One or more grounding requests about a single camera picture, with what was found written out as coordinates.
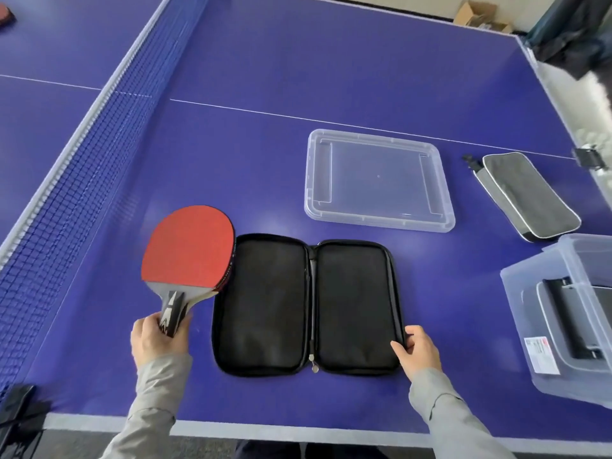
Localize person's left hand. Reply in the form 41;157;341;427
130;312;193;371

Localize grey zipped paddle case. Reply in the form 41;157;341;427
462;151;582;244
535;277;612;362

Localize black net clamp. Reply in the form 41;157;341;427
0;384;52;459

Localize blue table tennis net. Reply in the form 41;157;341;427
0;0;212;395

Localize brown cardboard box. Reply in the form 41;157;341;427
453;0;514;34

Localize black metal table clip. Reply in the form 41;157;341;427
572;144;609;171

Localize dark cloth cover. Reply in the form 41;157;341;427
522;0;612;81

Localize person's left forearm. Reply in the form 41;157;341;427
98;353;194;459

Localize white mesh ball catcher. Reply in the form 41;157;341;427
538;62;612;213

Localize clear plastic lid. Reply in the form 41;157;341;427
304;129;456;234

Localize person's dark trousers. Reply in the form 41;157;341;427
234;439;418;459

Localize person's right hand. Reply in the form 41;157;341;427
390;325;443;384

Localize black paddle case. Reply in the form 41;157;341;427
212;233;407;377

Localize person's right forearm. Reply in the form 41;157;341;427
409;367;518;459

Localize clear plastic storage box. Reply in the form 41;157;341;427
499;233;612;410

